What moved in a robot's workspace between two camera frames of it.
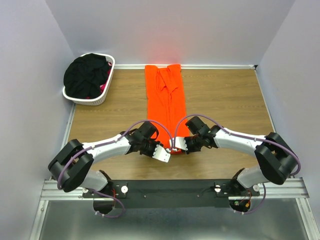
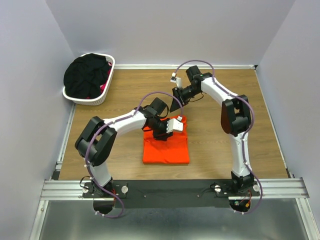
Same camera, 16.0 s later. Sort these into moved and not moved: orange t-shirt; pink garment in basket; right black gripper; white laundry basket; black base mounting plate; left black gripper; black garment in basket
Moved: right black gripper; orange t-shirt; left black gripper
Not moved: white laundry basket; black base mounting plate; pink garment in basket; black garment in basket
